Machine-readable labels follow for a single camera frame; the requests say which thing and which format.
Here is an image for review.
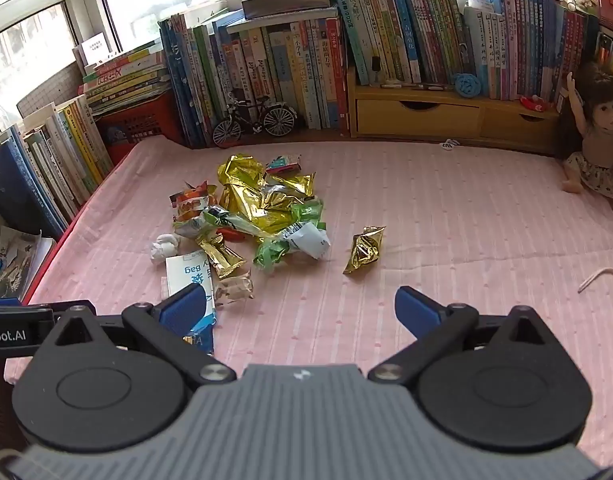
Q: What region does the white paper card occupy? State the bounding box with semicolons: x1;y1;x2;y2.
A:
74;32;120;68

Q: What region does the clear plastic wrapper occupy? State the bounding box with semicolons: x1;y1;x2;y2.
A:
211;270;254;306

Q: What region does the gold snack packet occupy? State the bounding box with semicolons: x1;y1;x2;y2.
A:
343;226;386;275

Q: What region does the red plastic crate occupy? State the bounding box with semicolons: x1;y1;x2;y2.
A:
94;92;184;166

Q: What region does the pile of gold wrappers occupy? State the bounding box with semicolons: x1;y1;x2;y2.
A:
196;154;317;281

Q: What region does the dark-haired doll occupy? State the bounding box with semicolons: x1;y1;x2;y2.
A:
557;62;613;226

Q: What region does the white tissue ball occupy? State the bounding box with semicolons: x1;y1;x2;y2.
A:
149;232;181;263

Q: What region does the row of upright books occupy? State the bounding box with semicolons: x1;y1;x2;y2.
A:
327;0;590;106
159;7;350;150
0;95;114;241

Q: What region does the long green snack wrapper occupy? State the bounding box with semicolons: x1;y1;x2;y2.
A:
174;207;274;241

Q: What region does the torn green wrapper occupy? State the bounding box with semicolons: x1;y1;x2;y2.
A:
254;237;292;273

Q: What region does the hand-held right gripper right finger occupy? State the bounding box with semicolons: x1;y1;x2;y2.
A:
367;286;572;386

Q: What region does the white blue printed packet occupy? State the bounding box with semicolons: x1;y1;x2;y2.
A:
274;222;332;261

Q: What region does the pen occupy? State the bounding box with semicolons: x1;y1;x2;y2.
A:
379;82;455;92

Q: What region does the light green packet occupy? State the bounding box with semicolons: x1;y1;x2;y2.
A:
289;199;325;223

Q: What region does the wooden drawer organizer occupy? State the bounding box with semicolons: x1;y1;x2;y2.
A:
347;67;562;156

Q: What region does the blue round toy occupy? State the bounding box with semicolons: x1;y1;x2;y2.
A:
451;72;482;98

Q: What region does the white blue paper bag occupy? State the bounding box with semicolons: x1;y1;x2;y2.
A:
161;252;220;356

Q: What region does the beige cord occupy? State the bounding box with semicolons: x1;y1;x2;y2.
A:
578;267;613;318

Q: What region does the thick dark book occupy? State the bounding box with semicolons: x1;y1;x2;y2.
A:
241;0;337;20

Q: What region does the dark printed poster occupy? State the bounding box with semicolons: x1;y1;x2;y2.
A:
0;225;57;301

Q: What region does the orange snack wrapper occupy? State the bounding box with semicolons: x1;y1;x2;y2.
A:
169;180;220;223

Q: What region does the black model bicycle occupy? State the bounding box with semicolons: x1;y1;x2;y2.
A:
212;91;298;150

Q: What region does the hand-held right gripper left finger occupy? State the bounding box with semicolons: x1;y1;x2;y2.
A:
39;282;237;386

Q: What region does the stack of flat books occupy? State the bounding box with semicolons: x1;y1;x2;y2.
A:
74;42;172;116

